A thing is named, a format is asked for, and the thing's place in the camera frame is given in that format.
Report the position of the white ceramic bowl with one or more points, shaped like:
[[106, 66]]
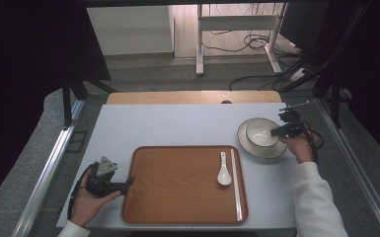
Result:
[[261, 135]]

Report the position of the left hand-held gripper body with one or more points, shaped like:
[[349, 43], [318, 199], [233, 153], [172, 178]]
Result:
[[100, 184]]

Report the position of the white ceramic plate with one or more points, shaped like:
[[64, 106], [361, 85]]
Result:
[[243, 141]]

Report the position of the white cover board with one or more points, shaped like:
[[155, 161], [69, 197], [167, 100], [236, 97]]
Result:
[[177, 126]]

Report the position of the brown wooden tray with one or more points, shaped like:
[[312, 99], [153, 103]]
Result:
[[177, 187]]

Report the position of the aluminium rail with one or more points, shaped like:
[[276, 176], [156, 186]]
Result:
[[46, 179], [352, 171]]

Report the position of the person's right hand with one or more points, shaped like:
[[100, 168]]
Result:
[[301, 148]]

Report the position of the white power strip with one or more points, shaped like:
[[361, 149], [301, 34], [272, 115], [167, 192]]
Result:
[[297, 74]]

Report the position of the white ceramic spoon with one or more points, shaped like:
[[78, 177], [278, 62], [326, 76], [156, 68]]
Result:
[[224, 176]]

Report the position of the white metal desk frame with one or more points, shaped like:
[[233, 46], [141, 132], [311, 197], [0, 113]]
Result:
[[237, 22]]

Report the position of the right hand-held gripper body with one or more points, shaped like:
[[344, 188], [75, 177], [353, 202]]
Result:
[[292, 126]]

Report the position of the white cabinet panel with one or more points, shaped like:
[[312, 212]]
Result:
[[131, 29]]

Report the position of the person's left hand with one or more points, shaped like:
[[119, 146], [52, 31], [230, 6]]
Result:
[[85, 205]]

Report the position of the black metal stand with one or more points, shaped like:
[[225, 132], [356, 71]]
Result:
[[335, 92], [67, 102]]

